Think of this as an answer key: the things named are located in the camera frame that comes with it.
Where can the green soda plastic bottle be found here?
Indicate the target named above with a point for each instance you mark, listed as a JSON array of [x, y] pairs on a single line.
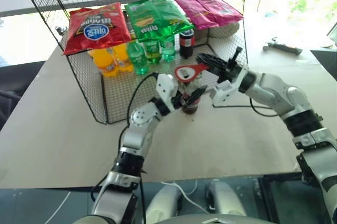
[[153, 51], [168, 50], [139, 59]]

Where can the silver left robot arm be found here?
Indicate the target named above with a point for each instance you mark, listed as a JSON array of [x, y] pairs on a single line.
[[139, 134]]

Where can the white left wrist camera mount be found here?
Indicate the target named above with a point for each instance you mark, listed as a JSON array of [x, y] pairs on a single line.
[[166, 87]]

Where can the black cola plastic bottle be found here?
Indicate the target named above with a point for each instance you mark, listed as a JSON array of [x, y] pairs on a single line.
[[187, 44]]

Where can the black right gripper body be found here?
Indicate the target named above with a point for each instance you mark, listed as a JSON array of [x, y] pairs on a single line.
[[234, 72]]

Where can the white rounded robot shell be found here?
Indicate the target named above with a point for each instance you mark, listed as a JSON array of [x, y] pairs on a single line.
[[223, 197], [164, 200]]

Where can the dark chair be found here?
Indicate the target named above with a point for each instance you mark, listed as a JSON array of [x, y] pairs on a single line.
[[13, 95]]

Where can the grey cloth sack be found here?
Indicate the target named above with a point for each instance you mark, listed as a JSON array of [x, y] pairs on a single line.
[[226, 31]]

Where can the grey robot torso top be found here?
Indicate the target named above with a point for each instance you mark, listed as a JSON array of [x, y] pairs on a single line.
[[171, 220]]

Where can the glass cola bottle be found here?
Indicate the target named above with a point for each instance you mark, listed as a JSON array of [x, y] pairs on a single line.
[[190, 109]]

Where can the pink chip bag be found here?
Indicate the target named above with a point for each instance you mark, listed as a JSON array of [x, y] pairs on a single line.
[[202, 8]]

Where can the red ring-shaped tool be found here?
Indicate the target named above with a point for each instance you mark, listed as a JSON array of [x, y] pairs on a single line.
[[197, 69]]

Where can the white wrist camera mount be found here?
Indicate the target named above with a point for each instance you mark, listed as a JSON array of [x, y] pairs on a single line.
[[223, 92], [166, 87]]

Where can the orange soda plastic bottle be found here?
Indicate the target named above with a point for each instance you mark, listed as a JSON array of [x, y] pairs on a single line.
[[123, 58], [105, 63]]

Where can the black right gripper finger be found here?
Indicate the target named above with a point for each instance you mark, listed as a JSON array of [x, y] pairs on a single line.
[[217, 73], [214, 62]]

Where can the red chip bag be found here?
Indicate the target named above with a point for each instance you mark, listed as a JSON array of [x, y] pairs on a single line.
[[97, 29]]

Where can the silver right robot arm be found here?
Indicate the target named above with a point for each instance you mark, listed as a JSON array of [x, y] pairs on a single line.
[[276, 89]]

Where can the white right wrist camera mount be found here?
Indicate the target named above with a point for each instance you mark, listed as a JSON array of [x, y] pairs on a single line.
[[223, 92]]

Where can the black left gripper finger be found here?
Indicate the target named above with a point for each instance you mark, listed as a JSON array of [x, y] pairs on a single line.
[[196, 96]]

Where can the black flat panel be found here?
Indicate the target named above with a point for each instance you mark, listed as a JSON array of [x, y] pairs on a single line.
[[325, 62]]

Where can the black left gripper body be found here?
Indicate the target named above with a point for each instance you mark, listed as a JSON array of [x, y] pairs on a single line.
[[180, 101]]

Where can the green chip bag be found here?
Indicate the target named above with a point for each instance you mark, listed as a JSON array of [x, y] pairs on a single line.
[[152, 15]]

